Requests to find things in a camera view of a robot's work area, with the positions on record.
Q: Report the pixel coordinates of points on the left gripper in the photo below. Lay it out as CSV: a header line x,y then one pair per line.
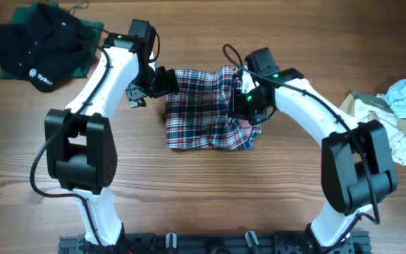
x,y
168,82

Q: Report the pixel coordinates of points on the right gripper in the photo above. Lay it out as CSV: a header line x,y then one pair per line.
x,y
238,100

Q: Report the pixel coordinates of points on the plaid navy red shirt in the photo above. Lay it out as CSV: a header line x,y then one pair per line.
x,y
197,117

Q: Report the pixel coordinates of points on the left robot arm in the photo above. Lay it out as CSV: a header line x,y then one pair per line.
x,y
80,149

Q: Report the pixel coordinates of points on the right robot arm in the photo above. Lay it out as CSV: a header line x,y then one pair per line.
x,y
357,168

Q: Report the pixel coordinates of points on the black polo shirt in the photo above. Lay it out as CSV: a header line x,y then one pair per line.
x,y
37,46

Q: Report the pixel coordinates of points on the cream and tan garment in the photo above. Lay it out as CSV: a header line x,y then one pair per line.
x,y
364,108

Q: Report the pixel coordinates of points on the green cloth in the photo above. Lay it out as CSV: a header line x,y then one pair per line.
x,y
92,39

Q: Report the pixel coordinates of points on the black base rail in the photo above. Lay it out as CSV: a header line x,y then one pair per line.
x,y
279,242

